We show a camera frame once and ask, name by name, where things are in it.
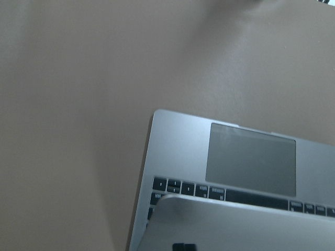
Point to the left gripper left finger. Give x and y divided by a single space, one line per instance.
178 247

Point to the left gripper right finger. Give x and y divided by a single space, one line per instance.
189 247

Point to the grey laptop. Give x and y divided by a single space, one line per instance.
218 161

